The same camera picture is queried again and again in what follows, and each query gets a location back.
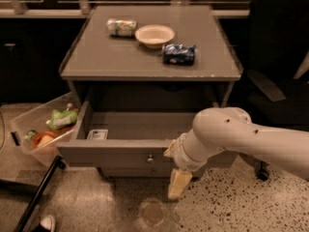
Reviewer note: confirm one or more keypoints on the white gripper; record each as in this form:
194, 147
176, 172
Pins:
183, 153

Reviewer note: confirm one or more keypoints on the grey top drawer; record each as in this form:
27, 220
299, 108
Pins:
132, 136

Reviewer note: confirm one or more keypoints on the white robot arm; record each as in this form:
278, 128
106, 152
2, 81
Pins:
215, 130

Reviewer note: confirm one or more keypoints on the grey cabinet with drawers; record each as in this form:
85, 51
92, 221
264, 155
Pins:
114, 74

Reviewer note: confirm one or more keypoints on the blue crushed chip bag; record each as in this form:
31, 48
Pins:
178, 54

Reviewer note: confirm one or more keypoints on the black metal floor bar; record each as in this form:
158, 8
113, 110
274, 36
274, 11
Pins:
57, 163

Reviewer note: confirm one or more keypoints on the green snack pouch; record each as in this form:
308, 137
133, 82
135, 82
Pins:
61, 118

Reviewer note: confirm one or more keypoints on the beige paper bowl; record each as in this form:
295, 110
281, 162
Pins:
154, 36

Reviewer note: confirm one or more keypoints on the orange plastic bowl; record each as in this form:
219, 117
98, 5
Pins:
43, 138

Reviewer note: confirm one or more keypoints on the white shoe tip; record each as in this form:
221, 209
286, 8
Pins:
48, 223

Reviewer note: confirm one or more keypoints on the clear plastic storage bin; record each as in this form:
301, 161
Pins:
27, 125

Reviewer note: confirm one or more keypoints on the green white crushed can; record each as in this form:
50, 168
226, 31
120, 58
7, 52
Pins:
121, 28

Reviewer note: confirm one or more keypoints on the black office chair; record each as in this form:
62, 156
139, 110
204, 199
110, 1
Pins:
275, 80

